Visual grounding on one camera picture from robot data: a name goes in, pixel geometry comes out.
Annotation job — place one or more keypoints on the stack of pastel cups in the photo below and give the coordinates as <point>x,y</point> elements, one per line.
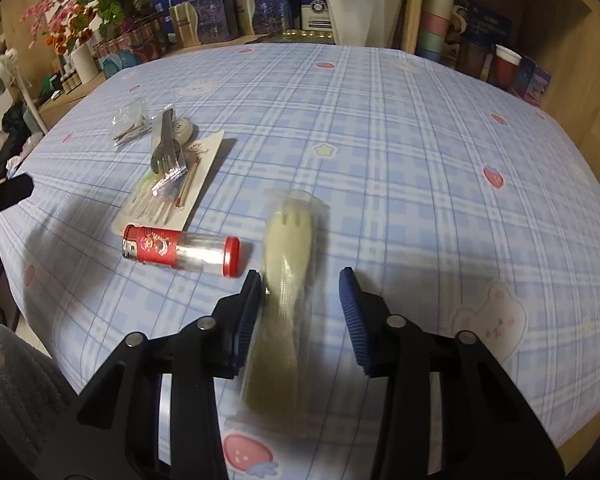
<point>435,15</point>

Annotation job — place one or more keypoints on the dark brown cup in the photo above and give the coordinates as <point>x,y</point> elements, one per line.
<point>472,59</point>

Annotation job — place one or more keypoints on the blue gold gift box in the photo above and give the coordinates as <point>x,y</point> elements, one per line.
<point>265,10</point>
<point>200,21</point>

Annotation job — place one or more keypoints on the pink plaid basket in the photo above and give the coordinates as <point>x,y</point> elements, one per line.
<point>130,42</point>

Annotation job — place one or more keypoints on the purple printed box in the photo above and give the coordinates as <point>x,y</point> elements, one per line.
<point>535,82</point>

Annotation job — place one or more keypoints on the blue white carton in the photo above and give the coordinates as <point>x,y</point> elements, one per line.
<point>316,7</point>

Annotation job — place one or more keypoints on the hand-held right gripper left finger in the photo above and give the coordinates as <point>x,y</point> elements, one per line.
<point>247,317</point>

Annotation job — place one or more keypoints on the small white round piece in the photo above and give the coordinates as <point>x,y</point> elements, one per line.
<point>184,129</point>

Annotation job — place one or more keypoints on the flat blue box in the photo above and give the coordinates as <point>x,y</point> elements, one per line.
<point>172,2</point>

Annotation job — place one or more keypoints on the red cup white rim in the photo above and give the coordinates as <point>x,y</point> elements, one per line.
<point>505,69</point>

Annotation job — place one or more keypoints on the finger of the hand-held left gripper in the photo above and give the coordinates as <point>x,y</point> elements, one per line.
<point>10,192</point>

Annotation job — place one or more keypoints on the pile of clothes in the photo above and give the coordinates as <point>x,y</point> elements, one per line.
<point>0,150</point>

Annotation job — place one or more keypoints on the large wooden shelf unit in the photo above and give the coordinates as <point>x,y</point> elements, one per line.
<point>580,60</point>

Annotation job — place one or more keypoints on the narrow wooden shelf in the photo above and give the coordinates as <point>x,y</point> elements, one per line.
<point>20,25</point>

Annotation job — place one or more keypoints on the pale plastic spork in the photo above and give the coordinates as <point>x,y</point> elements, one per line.
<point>280,305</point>

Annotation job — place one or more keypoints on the blue printed box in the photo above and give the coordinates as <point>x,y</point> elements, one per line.
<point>487,25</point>

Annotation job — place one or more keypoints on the row of small bottles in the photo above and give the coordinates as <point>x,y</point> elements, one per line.
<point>67,81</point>

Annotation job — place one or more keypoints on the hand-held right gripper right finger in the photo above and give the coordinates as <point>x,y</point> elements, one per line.
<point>354,320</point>

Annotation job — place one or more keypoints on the red rose plant white pot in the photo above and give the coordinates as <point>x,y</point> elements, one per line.
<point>360,5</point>

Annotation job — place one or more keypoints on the orange flowers in white vase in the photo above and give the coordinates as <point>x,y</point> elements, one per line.
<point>85,62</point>

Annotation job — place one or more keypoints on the grey fuzzy cloth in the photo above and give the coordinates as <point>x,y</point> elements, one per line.
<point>22,390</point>

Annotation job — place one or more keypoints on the red capped toothpick tube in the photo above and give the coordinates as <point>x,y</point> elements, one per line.
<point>180,252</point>

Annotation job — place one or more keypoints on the white card with cutlery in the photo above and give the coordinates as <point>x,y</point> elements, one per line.
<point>175,195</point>

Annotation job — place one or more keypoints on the clear bag of screws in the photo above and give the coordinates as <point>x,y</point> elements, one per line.
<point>129,122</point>

